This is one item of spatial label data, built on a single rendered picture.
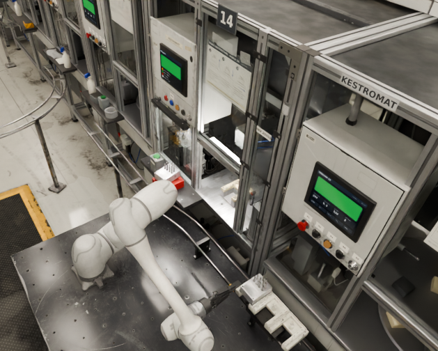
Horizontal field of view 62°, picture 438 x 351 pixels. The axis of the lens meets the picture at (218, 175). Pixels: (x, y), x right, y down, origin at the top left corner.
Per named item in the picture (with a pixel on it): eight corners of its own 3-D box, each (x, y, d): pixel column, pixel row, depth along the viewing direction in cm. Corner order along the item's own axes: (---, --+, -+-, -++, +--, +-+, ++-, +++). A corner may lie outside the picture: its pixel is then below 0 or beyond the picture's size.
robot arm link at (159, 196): (91, 236, 209) (121, 214, 222) (108, 258, 209) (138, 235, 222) (131, 191, 148) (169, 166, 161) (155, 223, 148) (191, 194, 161)
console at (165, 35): (150, 95, 220) (145, 17, 190) (190, 83, 234) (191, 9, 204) (189, 129, 197) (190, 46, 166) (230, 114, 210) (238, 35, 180)
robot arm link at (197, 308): (197, 317, 165) (207, 310, 168) (186, 302, 170) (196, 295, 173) (196, 326, 171) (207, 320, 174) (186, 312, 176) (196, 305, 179)
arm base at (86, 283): (85, 297, 195) (84, 292, 191) (70, 268, 207) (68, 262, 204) (118, 281, 204) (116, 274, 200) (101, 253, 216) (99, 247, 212)
